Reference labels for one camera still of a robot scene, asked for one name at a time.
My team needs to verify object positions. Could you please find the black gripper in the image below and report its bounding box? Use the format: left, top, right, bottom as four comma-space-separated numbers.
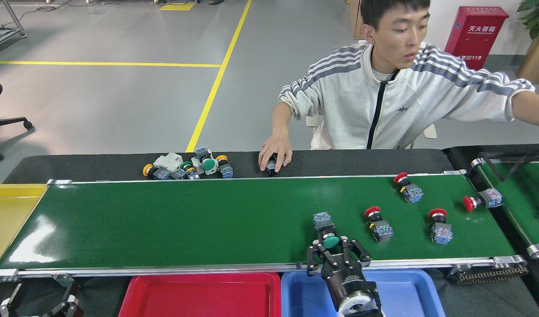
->
307, 239, 378, 309

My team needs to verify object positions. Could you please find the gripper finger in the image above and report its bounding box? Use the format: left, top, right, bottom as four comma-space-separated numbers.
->
0, 284, 22, 317
43, 282, 84, 317

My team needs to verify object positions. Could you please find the blue plastic tray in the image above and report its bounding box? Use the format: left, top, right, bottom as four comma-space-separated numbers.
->
281, 269, 446, 317

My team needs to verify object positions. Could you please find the yellow plastic tray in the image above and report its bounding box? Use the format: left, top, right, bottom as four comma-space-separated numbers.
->
0, 184, 48, 289

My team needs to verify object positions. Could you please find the green conveyor belt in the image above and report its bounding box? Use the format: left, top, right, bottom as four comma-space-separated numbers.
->
0, 170, 529, 284
471, 158, 539, 259

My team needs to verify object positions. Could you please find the red plastic tray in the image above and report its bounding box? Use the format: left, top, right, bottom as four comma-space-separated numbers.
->
118, 272, 282, 317

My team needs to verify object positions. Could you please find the seated person's right hand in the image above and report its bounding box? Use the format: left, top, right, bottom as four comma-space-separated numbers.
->
258, 134, 293, 173

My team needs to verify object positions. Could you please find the black table cloth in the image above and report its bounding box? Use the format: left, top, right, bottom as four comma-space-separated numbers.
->
443, 143, 539, 317
0, 149, 539, 317

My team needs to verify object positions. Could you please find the seated person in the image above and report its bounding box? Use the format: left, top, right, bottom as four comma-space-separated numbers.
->
272, 0, 539, 150

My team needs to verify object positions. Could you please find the brown cardboard box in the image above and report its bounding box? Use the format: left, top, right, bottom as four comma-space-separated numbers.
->
349, 0, 367, 40

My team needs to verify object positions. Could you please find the red fire extinguisher box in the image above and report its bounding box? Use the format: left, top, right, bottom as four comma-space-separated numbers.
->
444, 6, 509, 71

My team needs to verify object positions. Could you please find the metal wheeled cart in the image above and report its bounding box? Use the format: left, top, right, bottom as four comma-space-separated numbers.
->
0, 0, 26, 51

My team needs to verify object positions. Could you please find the potted plant in gold pot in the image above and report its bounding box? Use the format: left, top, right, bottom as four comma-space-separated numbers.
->
516, 0, 539, 85

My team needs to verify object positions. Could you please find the black conveyor drive chain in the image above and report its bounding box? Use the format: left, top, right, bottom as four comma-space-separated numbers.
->
454, 265, 529, 284

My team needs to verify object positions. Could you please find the black curved cable bundle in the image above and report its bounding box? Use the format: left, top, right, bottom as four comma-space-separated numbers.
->
477, 147, 539, 182

